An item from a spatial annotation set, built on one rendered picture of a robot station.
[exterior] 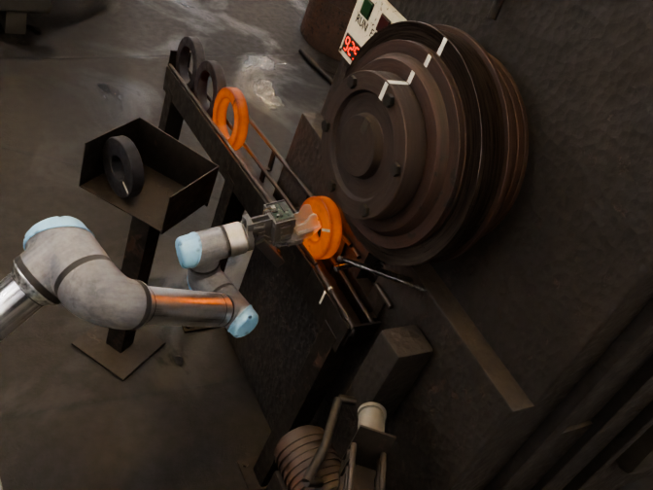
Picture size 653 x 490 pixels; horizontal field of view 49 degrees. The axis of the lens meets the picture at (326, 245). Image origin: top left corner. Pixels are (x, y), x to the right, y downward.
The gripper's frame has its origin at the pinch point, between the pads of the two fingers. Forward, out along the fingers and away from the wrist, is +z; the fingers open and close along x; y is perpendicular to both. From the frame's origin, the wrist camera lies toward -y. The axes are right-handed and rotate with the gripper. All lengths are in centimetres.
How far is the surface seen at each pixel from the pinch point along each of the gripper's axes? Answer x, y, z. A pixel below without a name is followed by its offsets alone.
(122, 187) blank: 30, -2, -41
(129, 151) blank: 30.9, 8.3, -37.5
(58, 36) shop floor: 223, -68, -30
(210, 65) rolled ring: 74, 0, -3
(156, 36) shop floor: 232, -81, 20
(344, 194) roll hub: -18.8, 26.7, -6.2
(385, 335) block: -38.4, 3.9, -3.9
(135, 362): 23, -66, -46
